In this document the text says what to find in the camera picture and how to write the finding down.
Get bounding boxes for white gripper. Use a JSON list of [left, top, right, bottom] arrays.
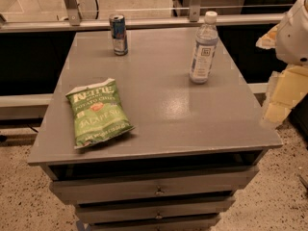
[[256, 13, 308, 129]]

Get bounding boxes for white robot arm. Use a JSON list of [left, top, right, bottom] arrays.
[[256, 0, 308, 129]]

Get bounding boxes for blue plastic water bottle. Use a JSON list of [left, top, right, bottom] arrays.
[[190, 11, 218, 84]]

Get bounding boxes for grey drawer cabinet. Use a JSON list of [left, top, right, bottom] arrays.
[[27, 27, 284, 231]]

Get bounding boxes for middle grey drawer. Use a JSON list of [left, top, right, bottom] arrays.
[[76, 196, 235, 223]]

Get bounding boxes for grey drawer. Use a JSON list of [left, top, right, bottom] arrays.
[[91, 215, 220, 231], [76, 196, 235, 223], [50, 166, 259, 204]]

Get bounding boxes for blue energy drink can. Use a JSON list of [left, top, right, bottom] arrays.
[[109, 14, 128, 56]]

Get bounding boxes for bottom grey drawer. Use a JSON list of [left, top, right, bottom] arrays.
[[91, 215, 220, 231]]

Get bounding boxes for green kettle chips bag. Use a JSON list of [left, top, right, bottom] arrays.
[[65, 78, 134, 149]]

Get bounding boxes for top grey drawer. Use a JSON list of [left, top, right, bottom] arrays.
[[50, 166, 259, 204]]

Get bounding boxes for metal glass railing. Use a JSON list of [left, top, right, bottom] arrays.
[[0, 0, 296, 33]]

